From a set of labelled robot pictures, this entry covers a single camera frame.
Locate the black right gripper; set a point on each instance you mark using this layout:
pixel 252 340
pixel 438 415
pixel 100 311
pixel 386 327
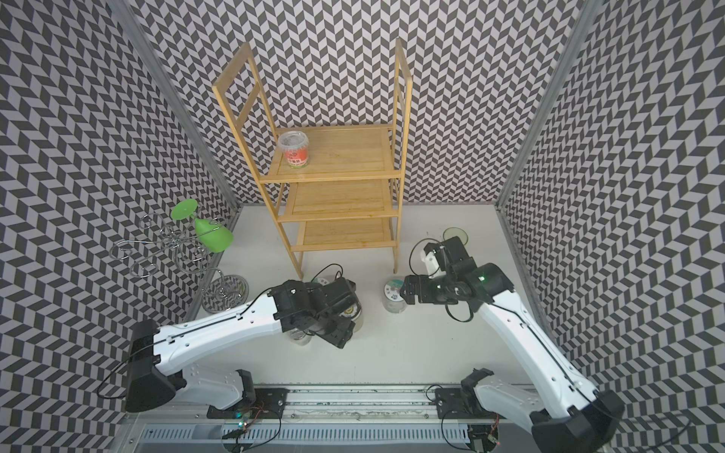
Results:
pixel 422 281

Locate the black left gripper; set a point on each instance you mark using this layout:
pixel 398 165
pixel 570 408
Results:
pixel 342 333

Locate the red tomato seed container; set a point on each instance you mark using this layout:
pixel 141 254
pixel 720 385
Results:
pixel 294 146

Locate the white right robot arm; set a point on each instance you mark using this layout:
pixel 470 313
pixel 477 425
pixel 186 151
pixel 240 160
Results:
pixel 566 412

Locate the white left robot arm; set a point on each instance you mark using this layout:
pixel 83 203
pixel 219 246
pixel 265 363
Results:
pixel 163 362

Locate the sunflower seed container yellow label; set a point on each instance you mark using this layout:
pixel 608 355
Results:
pixel 355 314

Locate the small clear seed jar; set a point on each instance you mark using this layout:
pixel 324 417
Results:
pixel 299 337

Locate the wooden three-tier shelf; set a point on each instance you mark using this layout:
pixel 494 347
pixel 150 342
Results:
pixel 350 193

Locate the green translucent plastic cup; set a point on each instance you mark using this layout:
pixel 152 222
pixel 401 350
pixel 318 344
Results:
pixel 455 232

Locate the green plastic wine glass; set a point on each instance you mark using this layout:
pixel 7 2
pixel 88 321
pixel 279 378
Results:
pixel 212 234

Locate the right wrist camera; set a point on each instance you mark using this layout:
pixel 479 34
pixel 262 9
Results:
pixel 448 258

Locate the chrome wire glass rack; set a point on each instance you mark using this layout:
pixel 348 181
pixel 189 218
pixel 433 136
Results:
pixel 164 238

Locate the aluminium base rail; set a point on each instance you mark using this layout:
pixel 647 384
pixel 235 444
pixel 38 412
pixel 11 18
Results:
pixel 330 417

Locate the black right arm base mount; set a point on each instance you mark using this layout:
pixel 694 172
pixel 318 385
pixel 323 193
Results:
pixel 460 402

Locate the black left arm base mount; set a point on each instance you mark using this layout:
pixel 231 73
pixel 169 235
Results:
pixel 255 399

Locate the right aluminium corner post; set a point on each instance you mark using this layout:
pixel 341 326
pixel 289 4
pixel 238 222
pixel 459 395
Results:
pixel 585 21

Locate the aluminium corner post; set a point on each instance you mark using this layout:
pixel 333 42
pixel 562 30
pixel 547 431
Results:
pixel 127 19
pixel 585 21

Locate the left aluminium corner post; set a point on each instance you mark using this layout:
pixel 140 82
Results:
pixel 127 19

